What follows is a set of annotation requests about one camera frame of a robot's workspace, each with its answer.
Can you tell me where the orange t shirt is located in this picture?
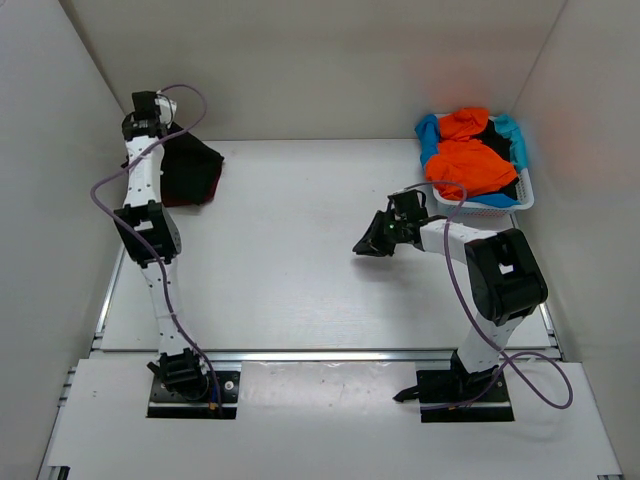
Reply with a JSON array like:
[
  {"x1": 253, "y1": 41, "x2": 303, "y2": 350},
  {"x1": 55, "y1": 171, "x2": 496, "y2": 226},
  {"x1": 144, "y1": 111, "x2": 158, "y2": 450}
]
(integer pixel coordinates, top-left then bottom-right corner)
[{"x1": 416, "y1": 107, "x2": 519, "y2": 200}]

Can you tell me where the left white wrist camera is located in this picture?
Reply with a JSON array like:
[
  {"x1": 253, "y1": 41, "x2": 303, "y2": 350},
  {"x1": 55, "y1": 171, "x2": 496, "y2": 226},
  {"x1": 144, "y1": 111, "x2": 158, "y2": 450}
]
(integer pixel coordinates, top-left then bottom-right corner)
[{"x1": 155, "y1": 94, "x2": 177, "y2": 126}]

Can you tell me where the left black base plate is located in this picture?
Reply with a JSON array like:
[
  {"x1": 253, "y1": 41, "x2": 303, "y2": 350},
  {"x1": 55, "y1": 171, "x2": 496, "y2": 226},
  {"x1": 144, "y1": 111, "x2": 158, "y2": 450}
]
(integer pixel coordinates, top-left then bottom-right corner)
[{"x1": 146, "y1": 363, "x2": 241, "y2": 420}]

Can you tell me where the black t shirt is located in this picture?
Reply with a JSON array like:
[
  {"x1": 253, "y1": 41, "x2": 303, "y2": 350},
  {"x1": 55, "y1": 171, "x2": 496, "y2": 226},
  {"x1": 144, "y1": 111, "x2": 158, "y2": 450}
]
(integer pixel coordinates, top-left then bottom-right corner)
[
  {"x1": 161, "y1": 133, "x2": 224, "y2": 207},
  {"x1": 474, "y1": 119, "x2": 519, "y2": 203}
]

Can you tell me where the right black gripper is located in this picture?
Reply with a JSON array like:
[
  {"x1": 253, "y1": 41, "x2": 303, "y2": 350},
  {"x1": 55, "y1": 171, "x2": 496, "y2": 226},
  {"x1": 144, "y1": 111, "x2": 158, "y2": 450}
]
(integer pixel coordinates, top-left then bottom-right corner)
[{"x1": 356, "y1": 210, "x2": 409, "y2": 257}]

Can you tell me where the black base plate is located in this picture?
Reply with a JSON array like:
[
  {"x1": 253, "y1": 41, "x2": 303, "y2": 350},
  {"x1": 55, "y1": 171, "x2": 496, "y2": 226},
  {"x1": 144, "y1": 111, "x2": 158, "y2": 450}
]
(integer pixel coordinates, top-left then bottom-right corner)
[
  {"x1": 146, "y1": 363, "x2": 241, "y2": 420},
  {"x1": 393, "y1": 369, "x2": 515, "y2": 423}
]

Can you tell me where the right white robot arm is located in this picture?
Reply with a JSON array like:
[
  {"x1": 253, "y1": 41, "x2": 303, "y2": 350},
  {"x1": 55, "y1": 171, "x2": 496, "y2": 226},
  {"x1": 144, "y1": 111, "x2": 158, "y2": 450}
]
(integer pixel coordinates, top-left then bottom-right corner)
[{"x1": 352, "y1": 189, "x2": 548, "y2": 401}]

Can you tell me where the blue t shirt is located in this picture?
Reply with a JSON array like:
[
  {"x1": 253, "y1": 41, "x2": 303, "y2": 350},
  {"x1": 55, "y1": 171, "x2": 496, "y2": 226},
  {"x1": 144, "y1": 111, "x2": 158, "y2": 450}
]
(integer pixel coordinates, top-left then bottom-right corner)
[{"x1": 413, "y1": 112, "x2": 531, "y2": 209}]

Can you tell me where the dark red t shirt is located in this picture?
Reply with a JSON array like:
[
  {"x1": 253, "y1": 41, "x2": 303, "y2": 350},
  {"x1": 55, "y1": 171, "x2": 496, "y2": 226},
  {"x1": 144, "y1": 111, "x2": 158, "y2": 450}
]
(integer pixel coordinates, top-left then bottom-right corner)
[{"x1": 123, "y1": 145, "x2": 224, "y2": 207}]

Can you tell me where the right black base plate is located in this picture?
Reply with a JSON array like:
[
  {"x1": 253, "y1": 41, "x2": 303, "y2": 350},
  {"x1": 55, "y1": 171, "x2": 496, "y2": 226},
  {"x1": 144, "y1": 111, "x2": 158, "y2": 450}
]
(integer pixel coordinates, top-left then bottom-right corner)
[{"x1": 393, "y1": 369, "x2": 515, "y2": 423}]

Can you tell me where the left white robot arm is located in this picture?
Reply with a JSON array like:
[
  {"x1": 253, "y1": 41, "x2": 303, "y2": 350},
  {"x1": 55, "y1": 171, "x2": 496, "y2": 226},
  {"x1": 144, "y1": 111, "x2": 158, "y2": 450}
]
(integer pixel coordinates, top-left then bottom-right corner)
[{"x1": 114, "y1": 91, "x2": 214, "y2": 403}]

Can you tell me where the white plastic laundry basket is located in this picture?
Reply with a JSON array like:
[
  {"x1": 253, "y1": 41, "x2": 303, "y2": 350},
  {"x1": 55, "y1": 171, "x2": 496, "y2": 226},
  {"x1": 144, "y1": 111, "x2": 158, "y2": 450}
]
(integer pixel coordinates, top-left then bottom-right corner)
[{"x1": 424, "y1": 114, "x2": 536, "y2": 221}]

